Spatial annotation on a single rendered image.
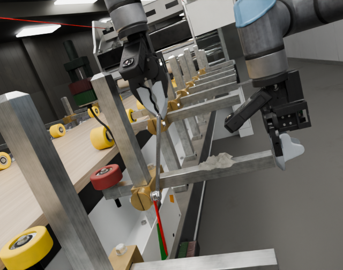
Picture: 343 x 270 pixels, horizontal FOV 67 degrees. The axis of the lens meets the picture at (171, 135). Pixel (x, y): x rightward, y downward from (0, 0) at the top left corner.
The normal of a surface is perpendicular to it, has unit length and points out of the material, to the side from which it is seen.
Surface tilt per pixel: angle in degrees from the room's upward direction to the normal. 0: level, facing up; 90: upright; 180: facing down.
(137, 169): 90
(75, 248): 90
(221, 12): 90
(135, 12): 90
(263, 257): 0
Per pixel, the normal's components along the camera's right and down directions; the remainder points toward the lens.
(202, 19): -0.20, 0.33
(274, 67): 0.05, 0.26
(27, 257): 0.52, 0.07
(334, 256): -0.32, -0.91
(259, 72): -0.62, 0.41
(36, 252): 0.73, -0.06
